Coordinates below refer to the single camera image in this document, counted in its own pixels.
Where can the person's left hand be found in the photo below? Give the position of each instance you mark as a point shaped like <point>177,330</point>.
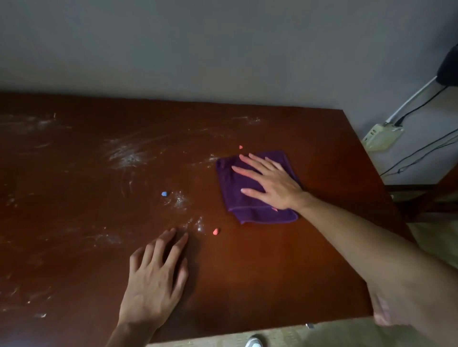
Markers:
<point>152,289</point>

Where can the person's right hand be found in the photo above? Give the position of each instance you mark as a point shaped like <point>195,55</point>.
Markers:
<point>281,187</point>

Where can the person's right middle finger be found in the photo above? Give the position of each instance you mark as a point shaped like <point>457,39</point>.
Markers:
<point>253,163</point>

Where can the person's left little finger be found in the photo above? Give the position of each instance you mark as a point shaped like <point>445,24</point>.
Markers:
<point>134,261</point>

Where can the person's right little finger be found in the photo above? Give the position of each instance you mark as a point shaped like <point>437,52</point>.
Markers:
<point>276,166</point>

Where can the person's right thumb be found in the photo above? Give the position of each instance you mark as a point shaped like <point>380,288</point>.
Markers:
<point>253,193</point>

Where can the person's left middle finger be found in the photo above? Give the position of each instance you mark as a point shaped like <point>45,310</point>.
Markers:
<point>162,245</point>

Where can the person's left thumb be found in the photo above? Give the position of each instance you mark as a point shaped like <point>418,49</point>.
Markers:
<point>180,279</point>

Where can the purple cloth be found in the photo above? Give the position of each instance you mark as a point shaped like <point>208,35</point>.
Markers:
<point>238,198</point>

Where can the person's right forearm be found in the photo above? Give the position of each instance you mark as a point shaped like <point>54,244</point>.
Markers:
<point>375,257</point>

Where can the person's left forearm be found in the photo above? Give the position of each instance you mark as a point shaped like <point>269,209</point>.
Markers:
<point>132,336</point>

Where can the white shoe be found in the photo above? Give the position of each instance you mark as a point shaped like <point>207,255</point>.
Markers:
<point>254,341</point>

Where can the cream power strip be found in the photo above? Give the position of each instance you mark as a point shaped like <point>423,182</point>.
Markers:
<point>381,137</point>

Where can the black rounded object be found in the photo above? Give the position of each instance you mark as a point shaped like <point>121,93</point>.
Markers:
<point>449,68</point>

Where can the dark wooden chair frame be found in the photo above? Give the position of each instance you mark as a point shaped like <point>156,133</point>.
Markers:
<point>425,196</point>

